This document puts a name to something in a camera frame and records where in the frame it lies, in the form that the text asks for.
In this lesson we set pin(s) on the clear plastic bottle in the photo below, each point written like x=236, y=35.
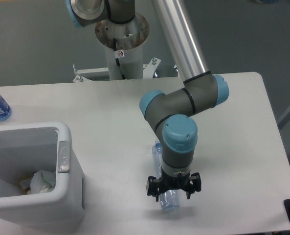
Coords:
x=169, y=200

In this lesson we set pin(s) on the yellow white trash in bin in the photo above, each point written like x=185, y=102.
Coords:
x=25, y=184

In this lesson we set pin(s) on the white paper wrapper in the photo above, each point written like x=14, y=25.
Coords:
x=42, y=182

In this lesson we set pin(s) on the white metal base frame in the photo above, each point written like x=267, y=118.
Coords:
x=119, y=70

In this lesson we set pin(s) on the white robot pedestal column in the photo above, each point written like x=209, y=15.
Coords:
x=123, y=40

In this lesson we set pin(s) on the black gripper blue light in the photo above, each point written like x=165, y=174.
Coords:
x=191, y=184

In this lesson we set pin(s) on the white plastic trash can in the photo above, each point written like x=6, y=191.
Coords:
x=26, y=149

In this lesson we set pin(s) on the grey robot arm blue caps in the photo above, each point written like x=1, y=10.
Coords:
x=169, y=115

